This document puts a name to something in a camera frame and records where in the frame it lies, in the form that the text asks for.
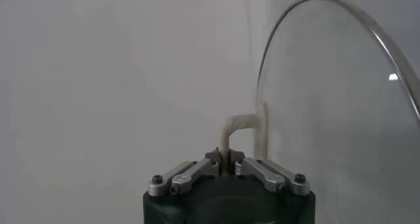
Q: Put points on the round glass pot lid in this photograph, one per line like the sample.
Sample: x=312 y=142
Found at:
x=328 y=113

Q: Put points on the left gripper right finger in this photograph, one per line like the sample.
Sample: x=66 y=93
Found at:
x=269 y=177

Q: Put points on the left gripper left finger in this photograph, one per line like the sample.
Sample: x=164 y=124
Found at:
x=190 y=176

